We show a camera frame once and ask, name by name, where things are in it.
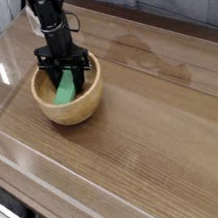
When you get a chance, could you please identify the black cable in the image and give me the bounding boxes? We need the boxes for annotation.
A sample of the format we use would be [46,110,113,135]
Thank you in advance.
[60,8,83,35]

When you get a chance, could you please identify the green rectangular block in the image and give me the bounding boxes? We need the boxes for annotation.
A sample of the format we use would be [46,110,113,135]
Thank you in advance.
[52,69,76,105]

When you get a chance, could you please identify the wooden bowl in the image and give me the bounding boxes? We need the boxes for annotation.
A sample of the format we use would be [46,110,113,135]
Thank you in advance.
[31,52,104,126]

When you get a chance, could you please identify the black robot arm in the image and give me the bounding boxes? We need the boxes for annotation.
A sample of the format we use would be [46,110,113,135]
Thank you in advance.
[26,0,91,93]

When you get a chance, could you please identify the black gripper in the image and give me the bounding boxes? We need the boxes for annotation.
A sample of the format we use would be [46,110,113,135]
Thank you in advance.
[34,23,90,94]

